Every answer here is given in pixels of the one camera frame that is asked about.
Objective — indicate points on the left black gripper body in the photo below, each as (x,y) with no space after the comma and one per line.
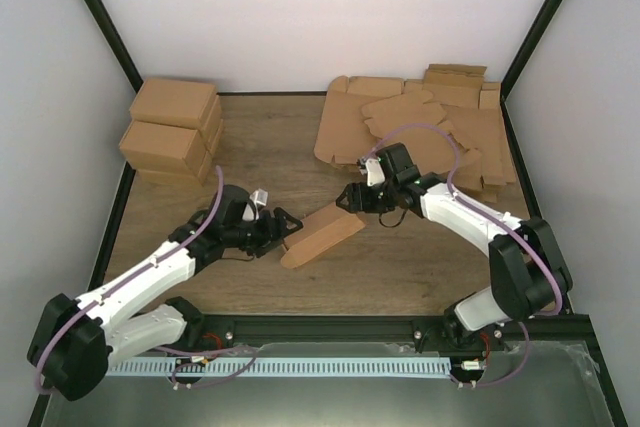
(256,239)

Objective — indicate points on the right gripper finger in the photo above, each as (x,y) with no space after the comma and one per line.
(351,190)
(347,201)

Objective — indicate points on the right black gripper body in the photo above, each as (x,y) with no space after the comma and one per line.
(378,203)

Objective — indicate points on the cardboard box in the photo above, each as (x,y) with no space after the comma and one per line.
(162,148)
(322,230)
(180,103)
(166,178)

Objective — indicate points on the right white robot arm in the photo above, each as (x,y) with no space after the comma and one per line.
(527,269)

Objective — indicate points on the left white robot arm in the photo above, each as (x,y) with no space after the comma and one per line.
(77,340)

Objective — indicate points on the stack of flat cardboard blanks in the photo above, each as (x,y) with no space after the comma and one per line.
(471,101)

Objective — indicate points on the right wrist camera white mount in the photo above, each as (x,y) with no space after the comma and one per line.
(372,171)

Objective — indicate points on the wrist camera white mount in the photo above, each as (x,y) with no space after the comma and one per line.
(372,171)
(255,203)

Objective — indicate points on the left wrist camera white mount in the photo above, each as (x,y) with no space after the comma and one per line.
(255,203)

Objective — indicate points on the light blue slotted cable duct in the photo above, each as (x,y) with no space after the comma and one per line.
(366,367)

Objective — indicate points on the black aluminium frame rail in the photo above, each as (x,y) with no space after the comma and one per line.
(423,332)

